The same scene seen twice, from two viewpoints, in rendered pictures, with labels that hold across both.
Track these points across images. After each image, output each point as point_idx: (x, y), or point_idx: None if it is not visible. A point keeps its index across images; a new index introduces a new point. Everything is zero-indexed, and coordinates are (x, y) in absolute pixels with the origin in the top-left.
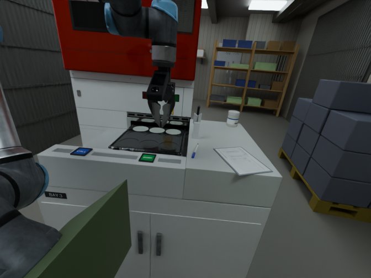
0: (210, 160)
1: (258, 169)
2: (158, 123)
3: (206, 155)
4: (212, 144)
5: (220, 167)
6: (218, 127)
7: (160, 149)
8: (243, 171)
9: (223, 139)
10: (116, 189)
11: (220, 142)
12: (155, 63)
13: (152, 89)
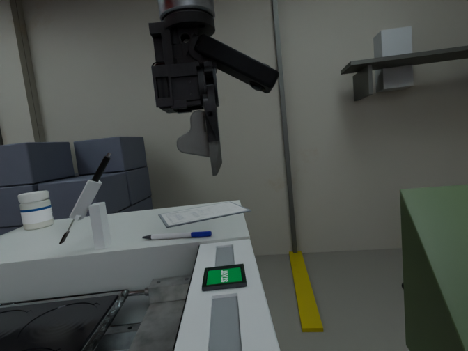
0: (212, 225)
1: (228, 205)
2: (221, 161)
3: (196, 228)
4: (145, 230)
5: (235, 219)
6: (39, 234)
7: (81, 332)
8: (238, 209)
9: (119, 225)
10: (428, 190)
11: (133, 226)
12: (209, 19)
13: (270, 67)
